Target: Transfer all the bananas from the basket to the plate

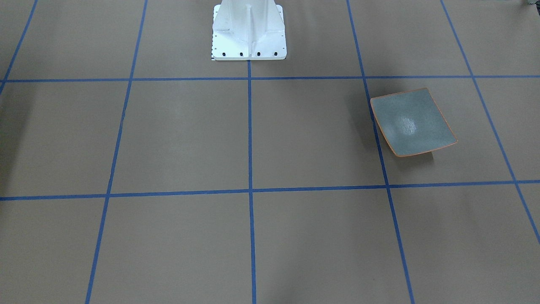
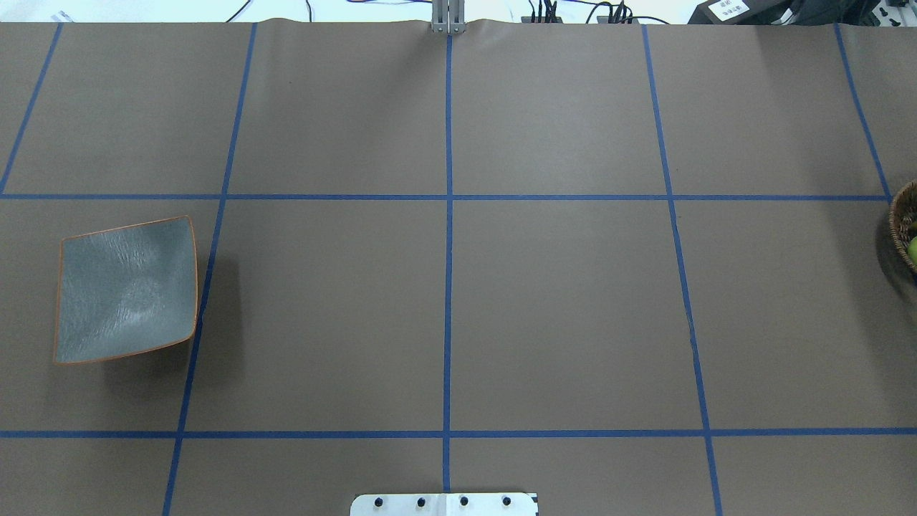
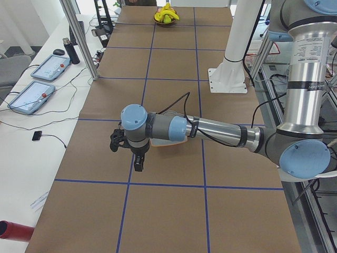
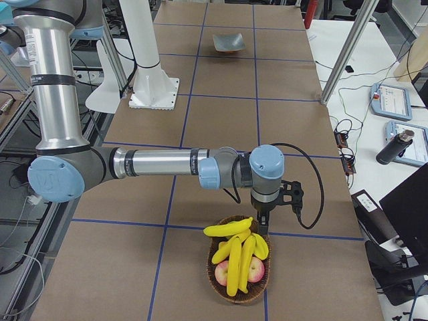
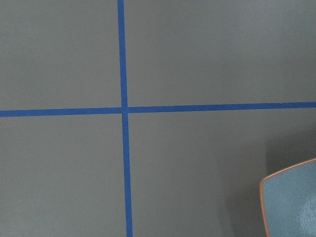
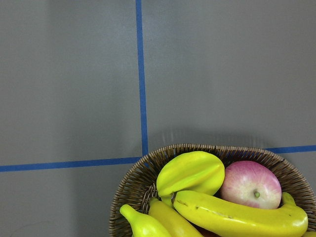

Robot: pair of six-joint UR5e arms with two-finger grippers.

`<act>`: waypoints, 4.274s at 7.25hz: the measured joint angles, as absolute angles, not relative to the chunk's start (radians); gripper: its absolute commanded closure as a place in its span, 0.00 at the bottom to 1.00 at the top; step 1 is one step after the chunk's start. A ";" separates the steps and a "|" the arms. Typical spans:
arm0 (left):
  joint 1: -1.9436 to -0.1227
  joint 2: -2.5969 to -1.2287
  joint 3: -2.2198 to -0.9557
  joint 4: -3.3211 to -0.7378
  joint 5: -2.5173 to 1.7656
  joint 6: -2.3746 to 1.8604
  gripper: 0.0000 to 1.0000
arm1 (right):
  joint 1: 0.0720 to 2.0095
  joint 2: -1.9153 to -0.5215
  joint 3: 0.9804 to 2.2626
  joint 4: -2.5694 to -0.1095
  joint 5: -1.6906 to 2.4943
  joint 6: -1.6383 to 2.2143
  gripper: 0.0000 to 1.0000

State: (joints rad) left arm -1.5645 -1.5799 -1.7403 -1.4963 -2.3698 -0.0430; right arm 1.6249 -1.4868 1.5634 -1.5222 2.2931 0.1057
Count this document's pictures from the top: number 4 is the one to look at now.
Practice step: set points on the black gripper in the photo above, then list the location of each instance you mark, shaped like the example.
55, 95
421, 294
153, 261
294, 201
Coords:
263, 207

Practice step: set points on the yellow banana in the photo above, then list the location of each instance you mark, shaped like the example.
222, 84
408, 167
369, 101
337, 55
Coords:
246, 255
225, 230
233, 271
223, 252

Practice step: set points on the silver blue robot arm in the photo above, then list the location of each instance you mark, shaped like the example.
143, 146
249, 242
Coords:
67, 165

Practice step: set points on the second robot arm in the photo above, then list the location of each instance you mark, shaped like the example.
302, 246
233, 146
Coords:
12, 38

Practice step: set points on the woven wicker basket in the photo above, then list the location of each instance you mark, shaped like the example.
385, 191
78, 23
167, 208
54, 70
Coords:
254, 289

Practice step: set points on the grey square plate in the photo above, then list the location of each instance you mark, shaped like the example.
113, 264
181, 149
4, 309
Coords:
228, 43

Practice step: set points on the yellow green starfruit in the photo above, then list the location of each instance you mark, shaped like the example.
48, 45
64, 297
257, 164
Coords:
261, 249

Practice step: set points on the red apple right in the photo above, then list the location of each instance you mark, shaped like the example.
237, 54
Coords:
256, 270

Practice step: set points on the red apple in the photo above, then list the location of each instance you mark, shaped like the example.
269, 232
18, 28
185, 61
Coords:
256, 270
221, 272

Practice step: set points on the red apple left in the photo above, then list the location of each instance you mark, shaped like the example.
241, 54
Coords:
221, 272

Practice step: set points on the orange circuit board lower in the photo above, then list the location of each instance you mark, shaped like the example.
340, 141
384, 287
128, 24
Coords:
348, 162

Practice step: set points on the orange circuit board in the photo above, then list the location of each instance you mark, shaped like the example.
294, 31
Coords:
341, 139
348, 162

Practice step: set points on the orange circuit board upper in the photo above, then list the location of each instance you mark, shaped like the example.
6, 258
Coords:
341, 139

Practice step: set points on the black box with label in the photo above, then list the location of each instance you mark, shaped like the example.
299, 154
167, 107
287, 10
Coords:
374, 219

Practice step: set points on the black water bottle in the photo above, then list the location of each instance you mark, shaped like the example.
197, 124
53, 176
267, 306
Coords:
395, 147

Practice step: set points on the upper teach pendant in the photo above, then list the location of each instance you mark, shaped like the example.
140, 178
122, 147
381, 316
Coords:
390, 101

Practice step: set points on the red fire extinguisher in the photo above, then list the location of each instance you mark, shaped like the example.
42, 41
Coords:
310, 12

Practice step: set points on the white power strip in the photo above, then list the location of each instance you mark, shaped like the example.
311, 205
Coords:
34, 199

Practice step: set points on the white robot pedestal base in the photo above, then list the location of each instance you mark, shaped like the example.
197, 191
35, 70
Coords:
152, 87

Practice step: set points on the aluminium frame post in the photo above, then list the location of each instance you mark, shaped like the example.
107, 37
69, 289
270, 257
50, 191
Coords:
358, 27

